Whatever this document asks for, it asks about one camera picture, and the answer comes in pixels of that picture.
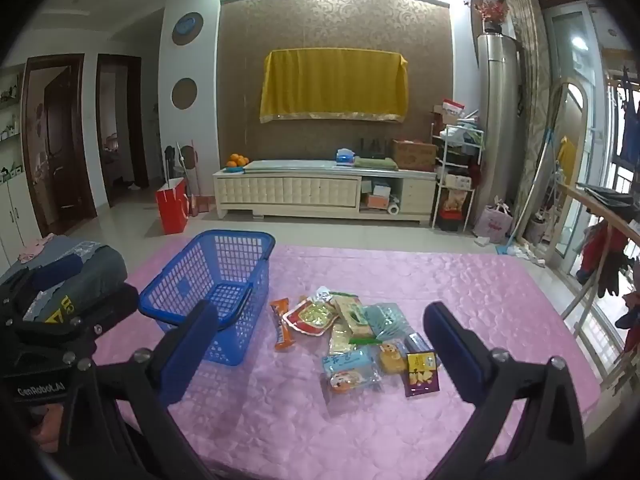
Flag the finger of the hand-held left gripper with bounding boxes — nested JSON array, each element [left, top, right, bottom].
[[0, 282, 140, 346], [7, 332, 98, 370]]

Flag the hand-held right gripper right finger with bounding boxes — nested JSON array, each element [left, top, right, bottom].
[[422, 301, 588, 480]]

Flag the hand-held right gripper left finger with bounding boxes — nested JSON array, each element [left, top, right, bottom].
[[60, 301, 220, 480]]

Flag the blue plastic mesh basket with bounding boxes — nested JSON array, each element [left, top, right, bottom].
[[138, 230, 277, 367]]

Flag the dark snack packet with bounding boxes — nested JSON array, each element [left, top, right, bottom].
[[402, 332, 432, 356]]

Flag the purple chip packet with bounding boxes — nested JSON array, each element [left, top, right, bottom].
[[404, 351, 442, 398]]

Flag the yellow cake packet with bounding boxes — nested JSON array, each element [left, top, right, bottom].
[[375, 340, 408, 376]]

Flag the clear plain cracker packet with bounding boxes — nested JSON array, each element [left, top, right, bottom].
[[364, 302, 416, 343]]

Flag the orange sausage packet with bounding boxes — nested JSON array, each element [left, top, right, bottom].
[[270, 299, 296, 351]]

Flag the tan cracker packet green print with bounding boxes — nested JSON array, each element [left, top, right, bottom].
[[334, 295, 376, 338]]

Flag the blue white patterned snack packet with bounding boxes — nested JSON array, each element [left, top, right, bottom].
[[320, 347, 383, 396]]

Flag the red packet with yellow label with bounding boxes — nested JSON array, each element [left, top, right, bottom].
[[282, 286, 346, 337]]

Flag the cracker packet with green strip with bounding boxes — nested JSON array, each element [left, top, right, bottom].
[[327, 322, 382, 361]]

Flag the grey printed cushion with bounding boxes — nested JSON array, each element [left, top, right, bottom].
[[0, 235, 128, 323]]

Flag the pink cloth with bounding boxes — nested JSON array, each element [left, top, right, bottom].
[[17, 240, 49, 264]]

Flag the blue flat mop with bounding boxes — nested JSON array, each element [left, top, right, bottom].
[[495, 125, 553, 256]]

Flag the red paper bag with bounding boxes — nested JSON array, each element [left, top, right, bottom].
[[156, 177, 190, 235]]

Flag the pink quilted mat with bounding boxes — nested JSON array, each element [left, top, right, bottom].
[[92, 242, 603, 480]]

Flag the pink shopping bag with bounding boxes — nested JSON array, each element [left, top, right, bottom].
[[474, 202, 515, 238]]

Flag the red dustpan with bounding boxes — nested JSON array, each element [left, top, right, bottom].
[[187, 192, 213, 216]]

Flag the white display cabinet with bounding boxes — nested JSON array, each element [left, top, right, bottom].
[[0, 67, 43, 271]]

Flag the black gloves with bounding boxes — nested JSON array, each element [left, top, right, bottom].
[[595, 252, 636, 298]]

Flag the red hanging garment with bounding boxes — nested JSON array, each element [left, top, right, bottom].
[[575, 222, 628, 286]]

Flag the cream tufted media cabinet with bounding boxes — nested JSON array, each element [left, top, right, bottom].
[[212, 157, 440, 225]]

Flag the dark brown wooden door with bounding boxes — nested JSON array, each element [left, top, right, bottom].
[[22, 55, 98, 233]]

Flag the brown cardboard box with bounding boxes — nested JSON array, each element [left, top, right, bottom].
[[391, 139, 438, 172]]

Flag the green folded cloth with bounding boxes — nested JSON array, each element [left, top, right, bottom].
[[352, 156, 398, 171]]

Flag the wooden drying rack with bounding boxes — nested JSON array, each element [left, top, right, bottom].
[[560, 180, 640, 391]]

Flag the white metal shelf rack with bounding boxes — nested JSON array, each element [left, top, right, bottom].
[[431, 122, 485, 233]]

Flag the silver standing air conditioner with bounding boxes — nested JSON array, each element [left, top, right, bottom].
[[476, 32, 523, 221]]

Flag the arched wooden mirror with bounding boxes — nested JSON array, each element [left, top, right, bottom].
[[517, 80, 593, 261]]

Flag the patterned beige curtain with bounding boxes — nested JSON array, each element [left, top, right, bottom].
[[505, 0, 553, 241]]

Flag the yellow cloth cover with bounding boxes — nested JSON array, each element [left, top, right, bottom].
[[259, 49, 408, 125]]

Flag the vase with red flowers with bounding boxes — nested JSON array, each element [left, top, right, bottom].
[[465, 0, 511, 36]]

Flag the dark brown door frame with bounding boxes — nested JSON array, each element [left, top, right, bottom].
[[96, 54, 150, 206]]

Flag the plain brown round wall disc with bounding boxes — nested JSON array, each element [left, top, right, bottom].
[[171, 78, 198, 110]]

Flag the round wall disc blue plate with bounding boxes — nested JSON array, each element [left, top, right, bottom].
[[172, 11, 204, 45]]

